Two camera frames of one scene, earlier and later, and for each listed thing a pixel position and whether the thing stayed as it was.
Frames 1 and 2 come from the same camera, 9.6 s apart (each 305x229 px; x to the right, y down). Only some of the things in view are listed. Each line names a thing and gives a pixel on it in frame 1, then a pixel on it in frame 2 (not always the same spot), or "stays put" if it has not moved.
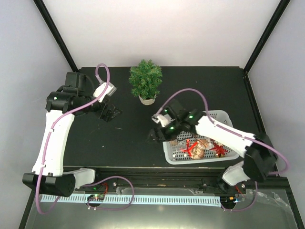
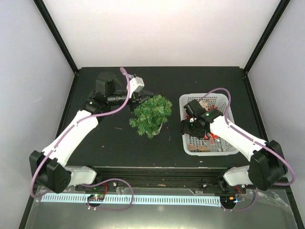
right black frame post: (282, 6) stays put
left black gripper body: (102, 115) -> (135, 97)
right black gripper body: (169, 134) -> (192, 130)
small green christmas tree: (146, 79) -> (149, 116)
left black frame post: (56, 34) stays put
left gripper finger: (114, 110) -> (142, 93)
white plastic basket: (191, 147) -> (195, 146)
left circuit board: (96, 197) stays put
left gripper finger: (112, 113) -> (133, 105)
